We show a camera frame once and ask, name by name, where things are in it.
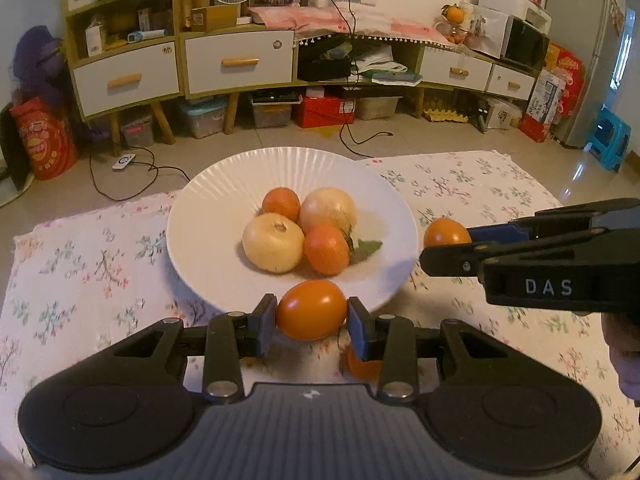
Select white printed paper bag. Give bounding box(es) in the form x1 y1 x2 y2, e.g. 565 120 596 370
467 7 512 59

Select red gift box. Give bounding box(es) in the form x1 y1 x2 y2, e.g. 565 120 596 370
519 110 555 143

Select person's right hand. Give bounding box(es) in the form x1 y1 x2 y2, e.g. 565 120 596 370
602 312 640 408

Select black panel white base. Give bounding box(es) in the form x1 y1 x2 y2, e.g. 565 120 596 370
0 102 36 208

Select clear storage box orange contents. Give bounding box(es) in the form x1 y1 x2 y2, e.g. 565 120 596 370
251 91 294 129

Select clear storage box teal lid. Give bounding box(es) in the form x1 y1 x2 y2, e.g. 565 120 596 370
176 97 229 140

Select wooden drawer cabinet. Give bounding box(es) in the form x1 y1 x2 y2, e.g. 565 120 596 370
177 24 297 135

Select beige clear storage box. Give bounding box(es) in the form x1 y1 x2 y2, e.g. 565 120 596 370
355 95 401 121

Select silver refrigerator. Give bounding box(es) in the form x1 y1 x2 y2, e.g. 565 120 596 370
544 0 630 150

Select white carton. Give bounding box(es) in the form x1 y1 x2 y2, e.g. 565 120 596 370
85 22 106 57

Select tangerine with leaf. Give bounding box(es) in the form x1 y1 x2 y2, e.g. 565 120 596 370
303 224 383 277

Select glass stand with oranges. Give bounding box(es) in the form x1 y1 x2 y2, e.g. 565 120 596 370
434 4 472 46

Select small white drawer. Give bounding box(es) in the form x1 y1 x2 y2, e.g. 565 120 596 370
486 65 537 102

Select floral tablecloth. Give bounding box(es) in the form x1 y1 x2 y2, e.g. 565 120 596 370
0 149 640 478

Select black bag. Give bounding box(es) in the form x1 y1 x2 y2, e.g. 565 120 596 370
297 40 353 82

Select blue plastic stool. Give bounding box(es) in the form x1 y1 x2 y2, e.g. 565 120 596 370
584 106 632 172

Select white drawer wooden handle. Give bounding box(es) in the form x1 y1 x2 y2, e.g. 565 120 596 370
184 30 295 97
419 47 493 92
71 42 180 118

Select white plate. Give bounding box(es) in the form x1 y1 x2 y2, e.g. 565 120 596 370
166 146 420 317

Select pile of papers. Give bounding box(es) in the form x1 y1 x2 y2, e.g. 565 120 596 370
352 44 425 86

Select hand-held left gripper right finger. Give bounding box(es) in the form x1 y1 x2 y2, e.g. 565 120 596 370
347 296 586 403

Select yellow egg carton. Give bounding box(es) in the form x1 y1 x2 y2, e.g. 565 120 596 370
423 106 469 125

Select white blue thermometer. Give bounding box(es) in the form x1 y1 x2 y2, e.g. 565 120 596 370
127 28 166 44

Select purple plush toy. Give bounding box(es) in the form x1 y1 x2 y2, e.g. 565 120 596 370
11 25 68 106

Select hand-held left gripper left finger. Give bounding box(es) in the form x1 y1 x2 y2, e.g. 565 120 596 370
35 294 278 403

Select cardboard box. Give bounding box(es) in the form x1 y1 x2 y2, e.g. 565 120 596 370
190 5 239 33

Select black cable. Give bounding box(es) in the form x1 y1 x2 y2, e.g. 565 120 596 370
89 145 193 203
339 120 396 159

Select pale yellow round fruit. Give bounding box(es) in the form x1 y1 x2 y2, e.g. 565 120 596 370
242 212 306 275
299 187 358 235

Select small clear storage box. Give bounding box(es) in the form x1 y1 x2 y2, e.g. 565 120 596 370
120 109 156 148

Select pink cloth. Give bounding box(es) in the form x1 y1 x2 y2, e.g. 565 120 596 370
248 2 457 51

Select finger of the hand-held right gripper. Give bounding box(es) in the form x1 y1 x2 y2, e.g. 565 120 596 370
419 227 640 278
467 198 640 245

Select white printed box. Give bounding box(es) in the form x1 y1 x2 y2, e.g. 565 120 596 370
482 97 521 131

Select tall wooden shelf cabinet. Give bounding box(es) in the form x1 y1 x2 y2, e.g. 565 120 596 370
59 0 183 158

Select black microwave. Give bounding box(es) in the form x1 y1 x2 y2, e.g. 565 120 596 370
502 16 551 68

